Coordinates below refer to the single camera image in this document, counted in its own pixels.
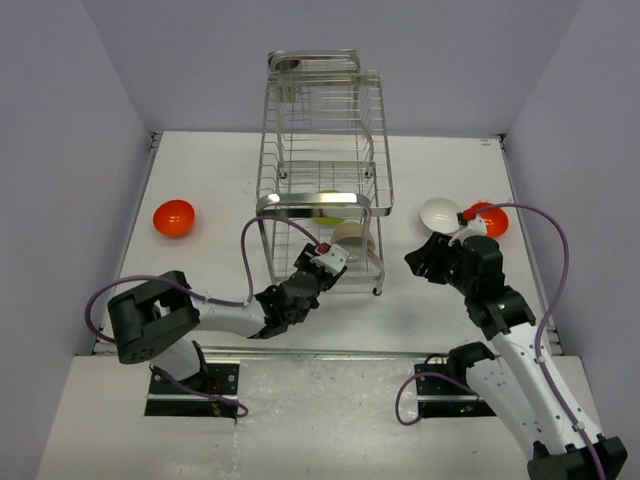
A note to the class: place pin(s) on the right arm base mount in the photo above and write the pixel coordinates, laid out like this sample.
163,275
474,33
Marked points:
442,387

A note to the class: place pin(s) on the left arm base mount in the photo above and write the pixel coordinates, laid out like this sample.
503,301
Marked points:
210,393

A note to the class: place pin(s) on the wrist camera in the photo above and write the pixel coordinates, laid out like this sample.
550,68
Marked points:
332,258
471,224

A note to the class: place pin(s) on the orange plastic bowl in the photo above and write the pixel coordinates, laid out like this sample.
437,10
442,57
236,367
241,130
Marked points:
174,218
496,220

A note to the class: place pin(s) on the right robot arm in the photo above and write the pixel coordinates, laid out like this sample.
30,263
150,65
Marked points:
511,370

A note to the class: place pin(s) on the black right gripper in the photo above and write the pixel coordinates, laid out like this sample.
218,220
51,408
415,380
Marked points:
430,255

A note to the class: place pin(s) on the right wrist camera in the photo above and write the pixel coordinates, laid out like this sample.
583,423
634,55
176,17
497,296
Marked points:
471,224

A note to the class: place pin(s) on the metal wire dish rack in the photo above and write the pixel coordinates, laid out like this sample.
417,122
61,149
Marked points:
330,146

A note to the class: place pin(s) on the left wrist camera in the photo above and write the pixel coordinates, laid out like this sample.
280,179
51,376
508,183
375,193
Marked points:
332,258

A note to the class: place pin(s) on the perforated metal cutlery holder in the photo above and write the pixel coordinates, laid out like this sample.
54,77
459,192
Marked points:
286,71

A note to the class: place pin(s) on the white ribbed bowl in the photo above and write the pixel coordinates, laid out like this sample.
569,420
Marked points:
439,214

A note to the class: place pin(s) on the beige ceramic bowl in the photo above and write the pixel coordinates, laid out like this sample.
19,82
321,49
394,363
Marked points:
355,238

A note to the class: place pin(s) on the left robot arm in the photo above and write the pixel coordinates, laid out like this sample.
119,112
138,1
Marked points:
150,322

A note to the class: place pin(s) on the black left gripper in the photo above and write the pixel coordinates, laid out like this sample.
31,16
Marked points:
303,260

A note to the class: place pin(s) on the green ribbed bowl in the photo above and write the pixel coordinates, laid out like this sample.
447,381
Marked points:
324,217

